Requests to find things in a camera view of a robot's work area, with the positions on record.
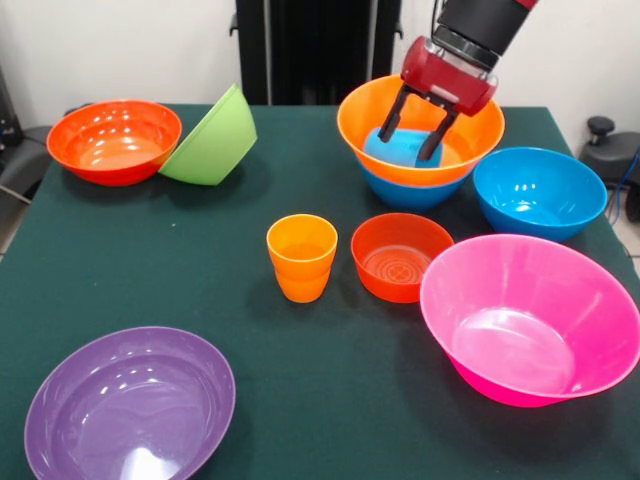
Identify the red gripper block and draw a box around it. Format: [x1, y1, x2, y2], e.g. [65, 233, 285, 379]
[377, 35, 499, 162]

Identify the blue cup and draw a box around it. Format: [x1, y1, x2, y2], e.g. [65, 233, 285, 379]
[363, 127, 445, 170]

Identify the large orange bowl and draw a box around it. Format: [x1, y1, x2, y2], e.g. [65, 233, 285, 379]
[336, 74, 506, 188]

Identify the blue cone-shaped bowl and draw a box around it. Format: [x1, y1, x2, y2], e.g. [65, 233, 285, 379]
[360, 164, 474, 211]

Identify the green bowl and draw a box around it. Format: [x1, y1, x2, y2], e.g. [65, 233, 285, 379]
[158, 82, 259, 187]

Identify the large red-orange bowl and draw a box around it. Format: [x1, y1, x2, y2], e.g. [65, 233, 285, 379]
[46, 99, 184, 188]

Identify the blue round bowl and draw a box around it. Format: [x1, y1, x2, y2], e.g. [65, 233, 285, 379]
[472, 146, 609, 243]

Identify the small red bowl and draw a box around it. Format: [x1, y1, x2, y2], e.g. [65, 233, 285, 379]
[350, 212, 455, 304]

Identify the orange cup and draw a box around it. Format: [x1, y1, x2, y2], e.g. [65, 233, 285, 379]
[274, 267, 331, 304]
[266, 213, 339, 281]

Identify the pink bowl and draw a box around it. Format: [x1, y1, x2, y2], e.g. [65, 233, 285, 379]
[418, 233, 640, 408]

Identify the dark green table cloth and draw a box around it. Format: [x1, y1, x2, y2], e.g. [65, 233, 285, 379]
[0, 103, 640, 480]

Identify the purple bowl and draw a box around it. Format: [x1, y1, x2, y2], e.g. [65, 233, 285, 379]
[23, 326, 237, 480]

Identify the black equipment box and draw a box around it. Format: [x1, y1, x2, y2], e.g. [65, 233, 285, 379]
[0, 67, 22, 149]

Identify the black pedestal foot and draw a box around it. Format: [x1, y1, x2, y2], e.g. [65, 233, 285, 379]
[0, 124, 56, 211]
[578, 116, 640, 190]

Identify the blue cable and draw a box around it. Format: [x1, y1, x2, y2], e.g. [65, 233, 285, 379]
[606, 148, 640, 224]

